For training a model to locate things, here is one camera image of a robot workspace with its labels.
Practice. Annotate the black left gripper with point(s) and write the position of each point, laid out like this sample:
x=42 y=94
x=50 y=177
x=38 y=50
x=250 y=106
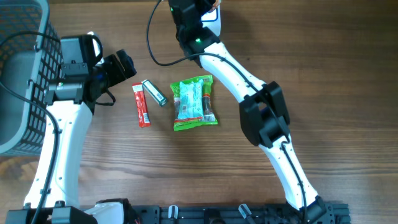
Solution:
x=119 y=74

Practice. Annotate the green white small box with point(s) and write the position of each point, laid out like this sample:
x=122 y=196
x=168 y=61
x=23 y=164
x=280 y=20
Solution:
x=154 y=92

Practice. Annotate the red snack packet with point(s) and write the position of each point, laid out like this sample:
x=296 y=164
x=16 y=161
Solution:
x=140 y=100

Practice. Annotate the light blue snack packet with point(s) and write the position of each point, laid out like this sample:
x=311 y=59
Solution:
x=190 y=100

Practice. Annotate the green snack packet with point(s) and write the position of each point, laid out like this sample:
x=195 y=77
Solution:
x=208 y=117

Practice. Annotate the cup noodles container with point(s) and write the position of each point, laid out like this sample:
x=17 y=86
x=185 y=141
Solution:
x=215 y=5

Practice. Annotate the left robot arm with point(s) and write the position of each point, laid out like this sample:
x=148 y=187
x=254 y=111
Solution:
x=48 y=98

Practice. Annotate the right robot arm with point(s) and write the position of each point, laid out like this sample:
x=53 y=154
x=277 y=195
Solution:
x=263 y=113

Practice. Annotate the white barcode scanner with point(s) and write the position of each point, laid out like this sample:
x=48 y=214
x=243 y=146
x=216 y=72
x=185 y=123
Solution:
x=212 y=20

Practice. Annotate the grey plastic shopping basket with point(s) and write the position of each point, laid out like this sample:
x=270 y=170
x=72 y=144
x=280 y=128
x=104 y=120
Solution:
x=30 y=56

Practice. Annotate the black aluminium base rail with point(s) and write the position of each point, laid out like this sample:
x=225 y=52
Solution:
x=266 y=214

